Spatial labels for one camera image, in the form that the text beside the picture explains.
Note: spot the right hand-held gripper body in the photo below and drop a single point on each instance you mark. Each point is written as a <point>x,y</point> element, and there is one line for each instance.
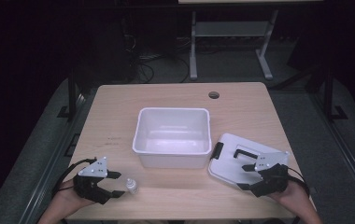
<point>272,180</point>

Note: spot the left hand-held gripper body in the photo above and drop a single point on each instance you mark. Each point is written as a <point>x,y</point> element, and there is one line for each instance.
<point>91,186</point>

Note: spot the white plastic storage box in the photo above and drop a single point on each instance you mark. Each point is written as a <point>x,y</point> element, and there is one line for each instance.
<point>172,133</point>

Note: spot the person's right hand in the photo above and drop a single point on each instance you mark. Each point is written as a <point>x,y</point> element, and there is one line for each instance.
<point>291,194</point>

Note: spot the person's left hand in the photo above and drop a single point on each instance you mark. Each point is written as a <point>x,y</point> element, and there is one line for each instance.
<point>68,199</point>

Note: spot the black metal stand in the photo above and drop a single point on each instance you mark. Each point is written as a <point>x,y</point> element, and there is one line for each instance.
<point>72,93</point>
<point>328,93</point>

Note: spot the black rail bracket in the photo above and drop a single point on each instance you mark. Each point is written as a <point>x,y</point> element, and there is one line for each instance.
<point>72,144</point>

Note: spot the grey metal rail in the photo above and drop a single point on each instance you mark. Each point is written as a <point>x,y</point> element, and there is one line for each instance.
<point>345,155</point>
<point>41,186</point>

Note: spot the grey metal-frame table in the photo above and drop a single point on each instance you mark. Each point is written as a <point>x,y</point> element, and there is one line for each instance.
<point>228,28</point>

